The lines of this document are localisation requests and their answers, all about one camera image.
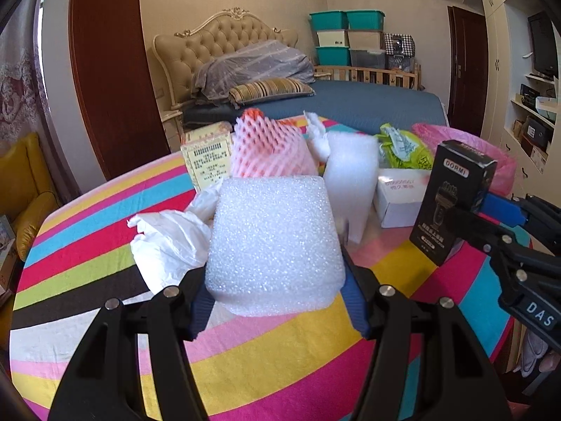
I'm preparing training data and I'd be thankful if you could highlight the tall white foam piece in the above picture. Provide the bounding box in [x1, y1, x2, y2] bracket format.
[324, 132, 380, 244]

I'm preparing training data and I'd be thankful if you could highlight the striped pillow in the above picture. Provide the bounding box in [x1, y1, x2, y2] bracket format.
[229, 78, 316, 106]

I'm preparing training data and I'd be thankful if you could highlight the black product box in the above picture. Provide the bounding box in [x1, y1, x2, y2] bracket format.
[410, 140, 498, 267]

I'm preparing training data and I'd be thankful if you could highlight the striped colourful tablecloth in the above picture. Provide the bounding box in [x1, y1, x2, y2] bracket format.
[9, 114, 533, 421]

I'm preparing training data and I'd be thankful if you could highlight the blue bed mattress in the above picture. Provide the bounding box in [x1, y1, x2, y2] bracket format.
[183, 79, 450, 136]

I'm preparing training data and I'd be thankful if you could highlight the pink foam fruit net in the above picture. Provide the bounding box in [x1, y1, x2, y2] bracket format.
[231, 107, 318, 180]

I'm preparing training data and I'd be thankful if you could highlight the yellow green snack wrapper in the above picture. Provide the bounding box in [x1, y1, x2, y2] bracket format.
[374, 123, 434, 171]

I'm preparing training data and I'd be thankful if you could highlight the beige tufted headboard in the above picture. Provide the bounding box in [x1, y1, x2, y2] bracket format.
[153, 7, 299, 110]

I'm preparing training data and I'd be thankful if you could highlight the white shelf cabinet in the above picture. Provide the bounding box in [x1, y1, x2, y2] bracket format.
[478, 0, 561, 176]

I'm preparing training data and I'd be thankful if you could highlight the white crumpled tissue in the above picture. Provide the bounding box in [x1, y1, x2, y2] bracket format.
[127, 180, 224, 294]

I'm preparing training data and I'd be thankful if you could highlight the black television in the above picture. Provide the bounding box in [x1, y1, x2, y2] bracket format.
[527, 11, 559, 77]

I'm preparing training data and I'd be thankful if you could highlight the white cardboard box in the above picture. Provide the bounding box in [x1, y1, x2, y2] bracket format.
[372, 167, 432, 229]

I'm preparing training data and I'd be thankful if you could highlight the clear plastic storage box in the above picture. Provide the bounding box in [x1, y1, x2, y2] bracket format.
[350, 48, 387, 70]

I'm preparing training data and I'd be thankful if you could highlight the yellow leather armchair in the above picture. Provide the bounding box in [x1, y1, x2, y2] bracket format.
[0, 133, 62, 264]

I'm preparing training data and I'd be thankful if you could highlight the brown wardrobe panel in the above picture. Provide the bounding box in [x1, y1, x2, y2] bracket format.
[68, 0, 171, 180]

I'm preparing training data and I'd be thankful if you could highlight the yellow printed carton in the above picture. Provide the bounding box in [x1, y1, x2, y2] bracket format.
[181, 122, 233, 193]

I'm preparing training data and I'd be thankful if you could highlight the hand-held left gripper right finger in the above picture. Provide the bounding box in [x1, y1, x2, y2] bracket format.
[338, 246, 514, 421]

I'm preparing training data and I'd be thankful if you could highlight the pink trash bag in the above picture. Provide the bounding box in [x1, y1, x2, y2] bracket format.
[412, 123, 518, 194]

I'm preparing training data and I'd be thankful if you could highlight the white foam sheet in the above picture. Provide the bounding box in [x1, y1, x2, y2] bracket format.
[205, 175, 347, 317]

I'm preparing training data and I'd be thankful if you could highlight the black white checkered bag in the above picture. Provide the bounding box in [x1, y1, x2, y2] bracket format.
[383, 33, 416, 71]

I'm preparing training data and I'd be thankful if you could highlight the black case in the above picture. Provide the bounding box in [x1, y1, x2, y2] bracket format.
[521, 116, 552, 152]

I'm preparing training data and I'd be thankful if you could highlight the lace curtain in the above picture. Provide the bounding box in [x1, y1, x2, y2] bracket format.
[0, 0, 58, 141]

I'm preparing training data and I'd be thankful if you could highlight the white plastic storage box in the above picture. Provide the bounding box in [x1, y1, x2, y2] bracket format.
[316, 30, 351, 48]

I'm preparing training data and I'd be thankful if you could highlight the teal plastic storage box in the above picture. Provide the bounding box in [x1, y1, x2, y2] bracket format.
[346, 9, 386, 31]
[316, 46, 352, 66]
[310, 11, 350, 31]

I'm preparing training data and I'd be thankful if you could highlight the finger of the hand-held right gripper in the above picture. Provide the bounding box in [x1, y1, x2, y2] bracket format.
[453, 206, 527, 259]
[480, 192, 561, 233]

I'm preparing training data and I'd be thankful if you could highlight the beige plastic storage box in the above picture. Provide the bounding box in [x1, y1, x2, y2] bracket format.
[348, 30, 385, 51]

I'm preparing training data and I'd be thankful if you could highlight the wooden crib rail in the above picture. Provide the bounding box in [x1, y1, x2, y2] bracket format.
[313, 64, 425, 92]

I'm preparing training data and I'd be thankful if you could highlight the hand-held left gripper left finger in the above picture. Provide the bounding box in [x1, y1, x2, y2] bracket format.
[48, 267, 218, 421]

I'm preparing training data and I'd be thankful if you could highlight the brown wooden door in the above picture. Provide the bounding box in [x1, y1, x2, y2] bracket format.
[447, 6, 489, 129]

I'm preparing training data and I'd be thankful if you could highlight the pale shoe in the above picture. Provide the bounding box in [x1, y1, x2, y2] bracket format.
[519, 327, 549, 378]

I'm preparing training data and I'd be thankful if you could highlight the grey blue duvet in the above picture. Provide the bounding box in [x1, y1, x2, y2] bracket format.
[190, 39, 316, 106]

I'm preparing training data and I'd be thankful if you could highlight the cream nightstand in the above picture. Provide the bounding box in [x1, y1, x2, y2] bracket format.
[161, 107, 185, 151]

